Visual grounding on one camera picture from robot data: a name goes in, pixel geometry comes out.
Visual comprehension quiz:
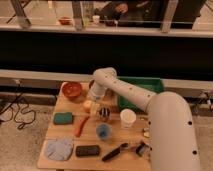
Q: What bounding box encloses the yellow orange apple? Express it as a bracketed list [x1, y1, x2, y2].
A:
[83, 100, 92, 113]

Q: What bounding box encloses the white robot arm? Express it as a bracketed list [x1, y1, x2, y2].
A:
[88, 67, 201, 171]

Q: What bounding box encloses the blue plastic cup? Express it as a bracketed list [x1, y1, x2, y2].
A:
[96, 124, 111, 140]

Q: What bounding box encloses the white paper cup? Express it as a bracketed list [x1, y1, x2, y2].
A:
[120, 109, 136, 129]

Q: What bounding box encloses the white cup on shelf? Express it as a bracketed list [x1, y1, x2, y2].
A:
[92, 15, 100, 26]

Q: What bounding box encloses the orange carrot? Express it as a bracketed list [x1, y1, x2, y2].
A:
[74, 116, 89, 137]

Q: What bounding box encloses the purple bowl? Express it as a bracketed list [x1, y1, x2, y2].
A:
[89, 80, 95, 89]

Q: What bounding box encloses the red bowl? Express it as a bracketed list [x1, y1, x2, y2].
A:
[62, 82, 82, 99]

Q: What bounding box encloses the teal sponge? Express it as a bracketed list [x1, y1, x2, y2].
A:
[53, 112, 73, 125]

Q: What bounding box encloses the dark green sponge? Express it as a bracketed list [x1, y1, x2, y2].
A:
[76, 145, 100, 157]

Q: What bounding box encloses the blue grey cloth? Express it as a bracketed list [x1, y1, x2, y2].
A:
[44, 138, 74, 161]

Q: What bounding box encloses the yellow banana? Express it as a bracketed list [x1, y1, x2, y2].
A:
[142, 128, 150, 138]

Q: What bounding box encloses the green plastic tray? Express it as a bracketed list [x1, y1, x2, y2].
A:
[117, 76, 164, 112]

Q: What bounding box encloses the black handled peeler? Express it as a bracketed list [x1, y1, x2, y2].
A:
[102, 143, 129, 162]

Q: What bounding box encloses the black cable on floor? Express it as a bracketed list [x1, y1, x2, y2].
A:
[0, 79, 37, 131]

